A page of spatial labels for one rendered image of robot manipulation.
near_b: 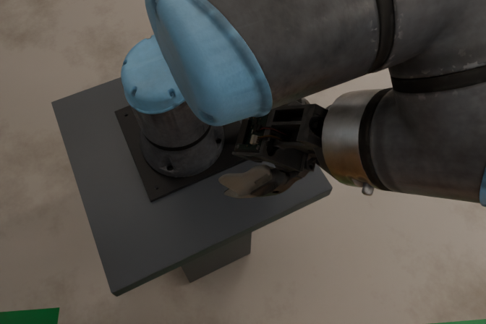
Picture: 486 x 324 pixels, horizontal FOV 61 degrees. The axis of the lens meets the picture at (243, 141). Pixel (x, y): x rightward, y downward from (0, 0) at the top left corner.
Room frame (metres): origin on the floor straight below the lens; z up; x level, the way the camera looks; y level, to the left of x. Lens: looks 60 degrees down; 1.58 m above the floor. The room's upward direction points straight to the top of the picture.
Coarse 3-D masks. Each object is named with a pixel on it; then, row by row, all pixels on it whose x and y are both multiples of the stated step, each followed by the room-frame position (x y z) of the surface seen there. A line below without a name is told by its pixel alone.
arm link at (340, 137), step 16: (352, 96) 0.22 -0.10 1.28; (368, 96) 0.21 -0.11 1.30; (336, 112) 0.20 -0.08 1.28; (352, 112) 0.20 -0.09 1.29; (336, 128) 0.19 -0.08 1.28; (352, 128) 0.18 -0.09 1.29; (336, 144) 0.18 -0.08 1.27; (352, 144) 0.17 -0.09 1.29; (336, 160) 0.17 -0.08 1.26; (352, 160) 0.16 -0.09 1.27; (336, 176) 0.16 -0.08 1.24; (352, 176) 0.15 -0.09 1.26; (368, 192) 0.14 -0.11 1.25
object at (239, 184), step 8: (256, 168) 0.22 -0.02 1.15; (264, 168) 0.22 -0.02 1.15; (272, 168) 0.23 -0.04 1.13; (224, 176) 0.21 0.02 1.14; (232, 176) 0.21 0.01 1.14; (240, 176) 0.21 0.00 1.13; (248, 176) 0.21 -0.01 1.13; (256, 176) 0.21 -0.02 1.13; (264, 176) 0.21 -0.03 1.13; (224, 184) 0.21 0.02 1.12; (232, 184) 0.21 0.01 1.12; (240, 184) 0.21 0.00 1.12; (248, 184) 0.21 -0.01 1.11; (256, 184) 0.21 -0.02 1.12; (224, 192) 0.22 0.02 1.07; (232, 192) 0.21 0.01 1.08; (240, 192) 0.21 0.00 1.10; (248, 192) 0.20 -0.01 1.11
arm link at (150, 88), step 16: (144, 48) 0.51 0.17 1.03; (128, 64) 0.48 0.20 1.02; (144, 64) 0.47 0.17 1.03; (160, 64) 0.47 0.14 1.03; (128, 80) 0.44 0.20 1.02; (144, 80) 0.44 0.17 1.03; (160, 80) 0.44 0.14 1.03; (128, 96) 0.43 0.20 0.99; (144, 96) 0.41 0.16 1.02; (160, 96) 0.41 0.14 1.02; (176, 96) 0.41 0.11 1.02; (144, 112) 0.41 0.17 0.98; (160, 112) 0.40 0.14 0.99; (176, 112) 0.41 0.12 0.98; (192, 112) 0.42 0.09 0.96; (144, 128) 0.42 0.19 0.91; (160, 128) 0.40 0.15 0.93; (176, 128) 0.41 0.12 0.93; (192, 128) 0.42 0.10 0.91; (160, 144) 0.41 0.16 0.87; (176, 144) 0.40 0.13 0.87
